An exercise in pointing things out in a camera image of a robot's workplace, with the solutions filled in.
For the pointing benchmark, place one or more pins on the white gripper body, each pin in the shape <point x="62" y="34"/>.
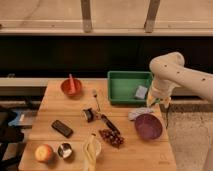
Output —
<point x="155" y="94"/>

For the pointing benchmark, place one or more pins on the black eraser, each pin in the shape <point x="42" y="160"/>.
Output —
<point x="62" y="128"/>

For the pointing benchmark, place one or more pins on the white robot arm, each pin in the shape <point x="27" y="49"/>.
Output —
<point x="169" y="71"/>

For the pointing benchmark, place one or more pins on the small metal cup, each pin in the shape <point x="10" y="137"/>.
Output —
<point x="65" y="150"/>

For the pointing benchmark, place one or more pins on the grey sponge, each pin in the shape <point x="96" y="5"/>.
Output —
<point x="141" y="92"/>

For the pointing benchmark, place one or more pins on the grey cloth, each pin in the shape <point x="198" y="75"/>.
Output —
<point x="133" y="114"/>

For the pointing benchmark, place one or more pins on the purple plate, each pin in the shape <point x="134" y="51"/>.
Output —
<point x="148" y="127"/>

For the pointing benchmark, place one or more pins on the green plastic bin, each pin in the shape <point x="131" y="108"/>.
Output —
<point x="122" y="86"/>

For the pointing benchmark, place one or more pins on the dark grapes bunch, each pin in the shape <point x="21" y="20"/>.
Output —
<point x="111" y="137"/>

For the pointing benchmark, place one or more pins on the small black metal can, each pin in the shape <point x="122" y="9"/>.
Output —
<point x="89" y="115"/>

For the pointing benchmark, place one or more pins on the yellow banana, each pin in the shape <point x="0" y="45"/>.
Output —
<point x="90" y="161"/>

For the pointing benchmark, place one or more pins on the orange carrot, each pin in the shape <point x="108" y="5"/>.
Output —
<point x="72" y="84"/>

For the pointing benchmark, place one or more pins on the red bowl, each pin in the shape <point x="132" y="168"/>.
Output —
<point x="65" y="87"/>

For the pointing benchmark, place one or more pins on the red yellow apple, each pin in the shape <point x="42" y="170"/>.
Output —
<point x="44" y="153"/>

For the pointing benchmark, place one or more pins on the black chair with blue item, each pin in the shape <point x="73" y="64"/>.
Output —
<point x="9" y="134"/>

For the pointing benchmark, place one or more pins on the black handled knife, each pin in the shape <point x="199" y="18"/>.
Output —
<point x="108" y="122"/>

